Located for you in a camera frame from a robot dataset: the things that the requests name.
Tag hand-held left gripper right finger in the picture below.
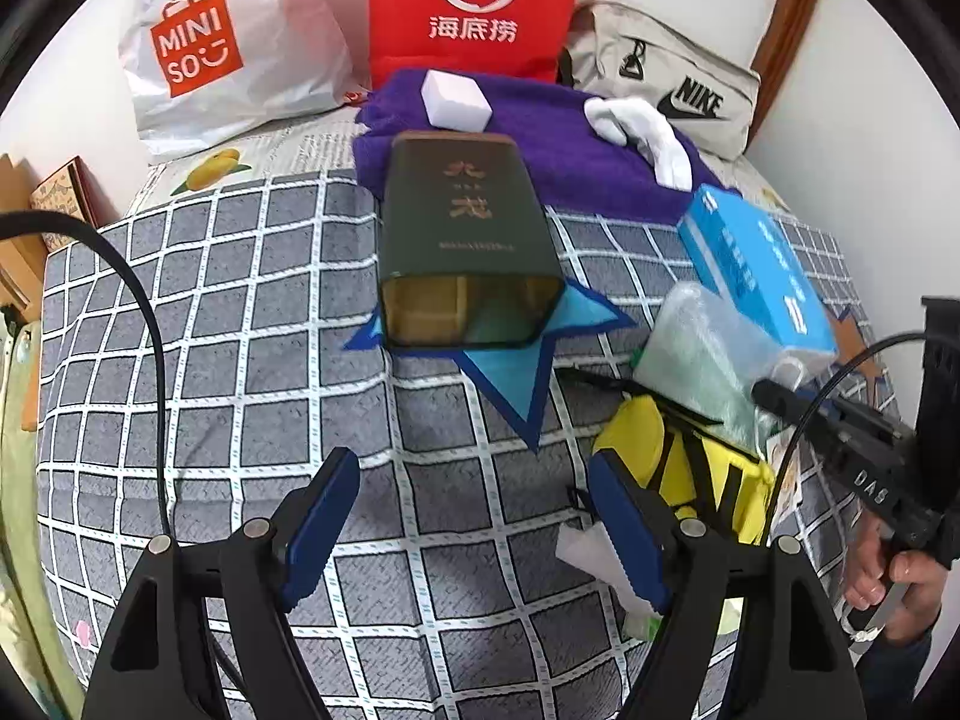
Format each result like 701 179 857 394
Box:
587 451 863 720

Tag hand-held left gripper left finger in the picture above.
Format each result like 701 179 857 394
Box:
81 447 362 720

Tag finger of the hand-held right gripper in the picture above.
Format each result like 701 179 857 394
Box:
752 379 848 437

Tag white and green sachet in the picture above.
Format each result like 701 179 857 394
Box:
555 523 740 638

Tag yellow pouch with black straps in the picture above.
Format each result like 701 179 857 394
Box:
559 364 777 548

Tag translucent green plastic packet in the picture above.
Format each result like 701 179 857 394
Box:
631 281 807 458

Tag dark green tin box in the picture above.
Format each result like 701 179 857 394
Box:
373 131 565 352

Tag person's right forearm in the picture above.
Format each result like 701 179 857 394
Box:
855 626 935 720

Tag person's right hand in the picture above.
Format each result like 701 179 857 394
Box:
844 519 948 646

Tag blue tissue pack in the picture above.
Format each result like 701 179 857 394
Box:
677 184 839 376

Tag grey checkered blanket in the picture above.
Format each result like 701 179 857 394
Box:
34 165 901 720

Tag white socks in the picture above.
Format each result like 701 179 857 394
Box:
585 96 695 190

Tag light green cloth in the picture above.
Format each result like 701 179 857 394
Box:
0 315 85 720

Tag purple towel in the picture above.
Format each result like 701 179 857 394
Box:
352 67 725 224

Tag beige waist bag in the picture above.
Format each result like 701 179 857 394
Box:
559 0 762 160

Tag fruit print bed sheet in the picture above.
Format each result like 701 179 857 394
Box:
131 109 792 215

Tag wooden bedside cabinet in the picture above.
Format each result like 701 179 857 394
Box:
0 154 53 436

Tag patterned cardboard box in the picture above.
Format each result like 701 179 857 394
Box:
30 156 121 252

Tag white rectangular block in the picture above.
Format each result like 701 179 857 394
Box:
420 70 494 132

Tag white plastic shopping bag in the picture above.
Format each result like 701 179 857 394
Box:
118 0 376 160

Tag red paper bag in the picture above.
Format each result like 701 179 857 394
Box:
367 0 586 87

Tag thin black cable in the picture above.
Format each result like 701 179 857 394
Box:
757 330 927 548

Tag thick black cable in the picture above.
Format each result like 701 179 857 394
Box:
0 211 185 541

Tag wooden frame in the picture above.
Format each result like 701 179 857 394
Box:
750 0 826 158

